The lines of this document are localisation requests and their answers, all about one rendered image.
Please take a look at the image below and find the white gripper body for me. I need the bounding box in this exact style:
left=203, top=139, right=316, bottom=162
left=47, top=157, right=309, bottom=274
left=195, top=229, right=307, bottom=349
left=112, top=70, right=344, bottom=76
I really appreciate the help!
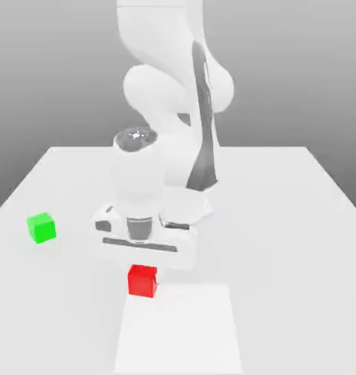
left=97, top=226, right=199, bottom=273

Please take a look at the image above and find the small red cube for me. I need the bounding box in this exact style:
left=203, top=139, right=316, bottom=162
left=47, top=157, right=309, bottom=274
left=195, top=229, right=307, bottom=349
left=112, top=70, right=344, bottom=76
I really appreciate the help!
left=127, top=264, right=160, bottom=299

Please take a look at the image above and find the small green cube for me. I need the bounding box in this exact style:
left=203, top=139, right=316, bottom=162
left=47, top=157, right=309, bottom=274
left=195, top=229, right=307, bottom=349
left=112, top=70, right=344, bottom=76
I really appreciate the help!
left=26, top=212, right=57, bottom=245

